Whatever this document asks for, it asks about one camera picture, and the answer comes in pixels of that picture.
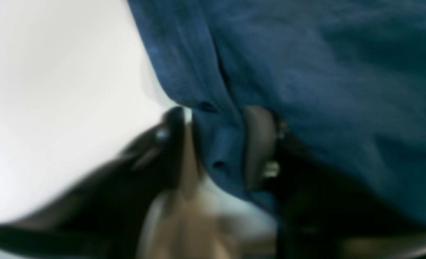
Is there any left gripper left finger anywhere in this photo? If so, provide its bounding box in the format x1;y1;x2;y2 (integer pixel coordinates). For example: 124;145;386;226
0;107;185;259

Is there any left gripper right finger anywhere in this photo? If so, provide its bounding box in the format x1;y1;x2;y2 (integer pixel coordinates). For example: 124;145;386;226
243;105;426;259

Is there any dark blue t-shirt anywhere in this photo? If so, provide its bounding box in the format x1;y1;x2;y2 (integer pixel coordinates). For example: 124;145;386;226
128;0;426;223

